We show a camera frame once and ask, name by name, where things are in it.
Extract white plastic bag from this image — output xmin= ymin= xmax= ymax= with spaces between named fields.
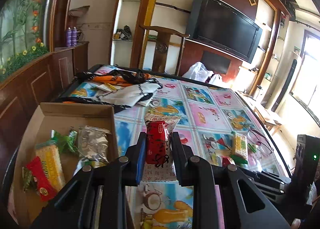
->
xmin=182 ymin=62 xmax=228 ymax=88

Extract yellow cracker packet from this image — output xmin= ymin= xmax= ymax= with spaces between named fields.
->
xmin=35 ymin=141 xmax=65 ymax=192

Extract left purple bottle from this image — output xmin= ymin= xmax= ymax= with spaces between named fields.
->
xmin=66 ymin=27 xmax=72 ymax=47

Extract purple rimmed eyeglasses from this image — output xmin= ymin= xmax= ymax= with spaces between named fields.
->
xmin=247 ymin=128 xmax=274 ymax=156

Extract black flat television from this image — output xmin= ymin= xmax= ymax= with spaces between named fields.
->
xmin=185 ymin=0 xmax=263 ymax=63

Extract wooden side table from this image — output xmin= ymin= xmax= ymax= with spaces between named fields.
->
xmin=254 ymin=104 xmax=283 ymax=135

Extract green white cracker packet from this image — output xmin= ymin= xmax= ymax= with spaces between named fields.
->
xmin=230 ymin=131 xmax=248 ymax=164

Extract right purple bottle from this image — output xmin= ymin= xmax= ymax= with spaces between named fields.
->
xmin=71 ymin=27 xmax=78 ymax=47

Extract colourful patterned tablecloth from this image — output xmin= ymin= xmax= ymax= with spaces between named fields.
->
xmin=67 ymin=65 xmax=288 ymax=229

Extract small green snack packet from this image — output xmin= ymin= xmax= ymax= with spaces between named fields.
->
xmin=22 ymin=167 xmax=37 ymax=192

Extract silver foil snack packet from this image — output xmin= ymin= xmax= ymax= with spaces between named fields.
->
xmin=78 ymin=125 xmax=111 ymax=164

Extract purple bottle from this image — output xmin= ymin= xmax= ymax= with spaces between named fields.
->
xmin=71 ymin=27 xmax=78 ymax=47
xmin=66 ymin=27 xmax=72 ymax=47

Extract black white cloth bag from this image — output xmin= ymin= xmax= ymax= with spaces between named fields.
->
xmin=56 ymin=69 xmax=163 ymax=113

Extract wooden cabinet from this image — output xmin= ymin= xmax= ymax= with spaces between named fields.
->
xmin=1 ymin=41 xmax=88 ymax=174

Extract red white snack packet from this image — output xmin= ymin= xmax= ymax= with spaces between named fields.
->
xmin=142 ymin=113 xmax=180 ymax=182

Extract cardboard box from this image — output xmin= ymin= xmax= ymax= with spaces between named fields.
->
xmin=12 ymin=103 xmax=118 ymax=228

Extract flower mural panel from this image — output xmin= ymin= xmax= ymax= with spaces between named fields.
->
xmin=1 ymin=0 xmax=51 ymax=81

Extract red long snack packet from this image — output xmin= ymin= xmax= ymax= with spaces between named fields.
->
xmin=27 ymin=156 xmax=57 ymax=201

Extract wooden chair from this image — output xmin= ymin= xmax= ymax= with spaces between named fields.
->
xmin=140 ymin=25 xmax=190 ymax=76

